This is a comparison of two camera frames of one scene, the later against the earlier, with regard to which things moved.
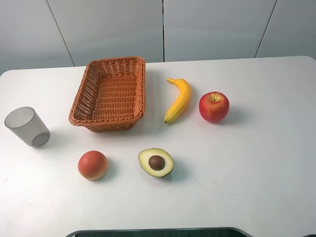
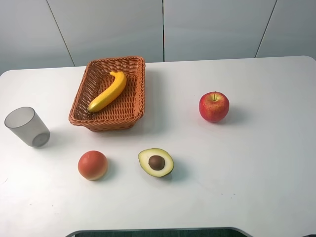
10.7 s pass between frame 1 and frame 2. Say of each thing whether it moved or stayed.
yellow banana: moved
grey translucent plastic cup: stayed
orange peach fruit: stayed
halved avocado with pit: stayed
